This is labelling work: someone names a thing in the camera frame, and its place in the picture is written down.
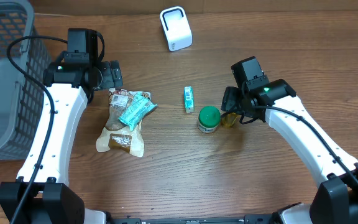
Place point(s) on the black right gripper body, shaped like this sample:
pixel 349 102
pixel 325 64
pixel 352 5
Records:
pixel 234 103

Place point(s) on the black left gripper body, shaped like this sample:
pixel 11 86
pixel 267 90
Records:
pixel 110 78

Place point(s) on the yellow liquid bottle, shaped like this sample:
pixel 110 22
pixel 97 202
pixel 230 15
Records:
pixel 228 119

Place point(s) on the green lid jar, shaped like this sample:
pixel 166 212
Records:
pixel 209 119

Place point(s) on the teal snack packet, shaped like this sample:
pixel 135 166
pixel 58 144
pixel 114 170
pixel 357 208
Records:
pixel 139 107

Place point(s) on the small teal white box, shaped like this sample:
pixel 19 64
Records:
pixel 189 99

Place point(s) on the beige brown snack bag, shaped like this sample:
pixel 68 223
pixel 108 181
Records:
pixel 116 135

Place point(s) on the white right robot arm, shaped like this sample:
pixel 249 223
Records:
pixel 334 171

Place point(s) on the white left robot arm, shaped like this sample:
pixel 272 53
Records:
pixel 40 193

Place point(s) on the white barcode scanner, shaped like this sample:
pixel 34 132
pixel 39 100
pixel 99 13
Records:
pixel 176 28

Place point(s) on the grey plastic mesh basket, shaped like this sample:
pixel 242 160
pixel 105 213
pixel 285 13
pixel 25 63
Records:
pixel 21 101

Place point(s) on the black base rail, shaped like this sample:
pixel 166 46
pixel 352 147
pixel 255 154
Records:
pixel 247 219

